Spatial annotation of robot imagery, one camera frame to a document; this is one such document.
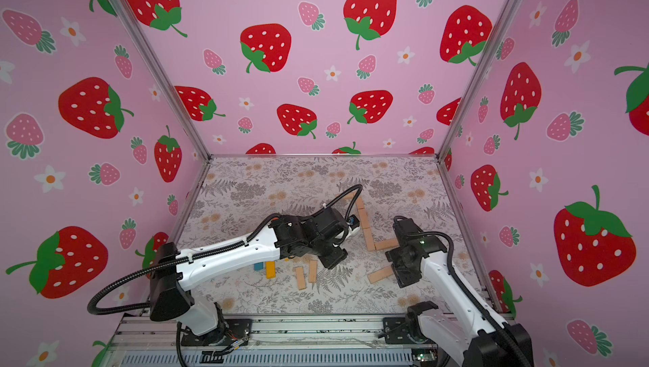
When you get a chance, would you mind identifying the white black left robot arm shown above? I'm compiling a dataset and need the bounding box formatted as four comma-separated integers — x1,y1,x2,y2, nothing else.
150,207,360,337

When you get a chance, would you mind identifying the aluminium corner post right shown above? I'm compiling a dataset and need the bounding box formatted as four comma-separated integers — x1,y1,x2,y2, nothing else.
437,0,523,163

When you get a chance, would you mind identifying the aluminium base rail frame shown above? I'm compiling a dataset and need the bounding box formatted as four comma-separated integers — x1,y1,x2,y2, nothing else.
98,310,473,366

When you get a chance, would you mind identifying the aluminium corner post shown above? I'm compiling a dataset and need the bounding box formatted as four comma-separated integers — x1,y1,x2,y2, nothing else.
108,0,211,163
437,0,523,163

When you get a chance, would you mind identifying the long yellow wooden block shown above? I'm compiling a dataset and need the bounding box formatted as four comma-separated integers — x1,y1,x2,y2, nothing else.
265,262,277,279

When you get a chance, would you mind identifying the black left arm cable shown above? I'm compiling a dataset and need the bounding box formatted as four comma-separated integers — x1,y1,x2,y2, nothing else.
87,183,364,367

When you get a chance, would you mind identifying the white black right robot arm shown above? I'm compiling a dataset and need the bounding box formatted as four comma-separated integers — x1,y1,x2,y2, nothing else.
386,245,534,366

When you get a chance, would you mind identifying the aluminium corner post left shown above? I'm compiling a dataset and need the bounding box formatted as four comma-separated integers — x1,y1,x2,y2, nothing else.
108,0,211,163

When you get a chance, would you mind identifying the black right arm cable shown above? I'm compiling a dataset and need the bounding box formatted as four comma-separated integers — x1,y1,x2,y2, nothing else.
392,214,533,367

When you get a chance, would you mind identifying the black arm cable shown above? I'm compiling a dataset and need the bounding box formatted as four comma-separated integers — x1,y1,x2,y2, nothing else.
87,183,364,367
392,214,533,367

